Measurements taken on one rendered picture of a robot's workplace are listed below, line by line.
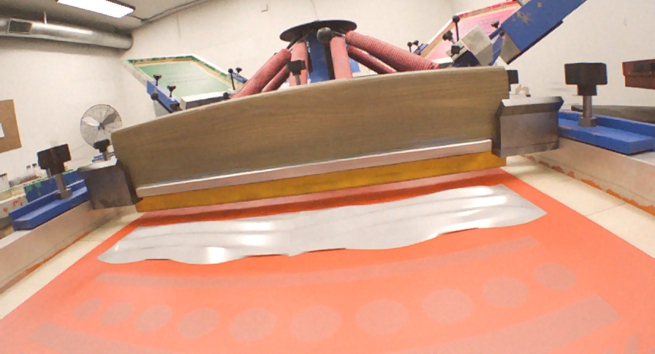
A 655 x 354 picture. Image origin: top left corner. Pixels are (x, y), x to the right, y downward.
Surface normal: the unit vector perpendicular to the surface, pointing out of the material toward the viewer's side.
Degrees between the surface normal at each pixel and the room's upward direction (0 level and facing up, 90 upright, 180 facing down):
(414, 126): 90
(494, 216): 35
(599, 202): 0
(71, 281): 0
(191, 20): 90
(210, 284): 0
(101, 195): 90
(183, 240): 28
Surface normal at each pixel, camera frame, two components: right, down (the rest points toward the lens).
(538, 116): -0.04, 0.25
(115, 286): -0.14, -0.96
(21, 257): 0.99, -0.13
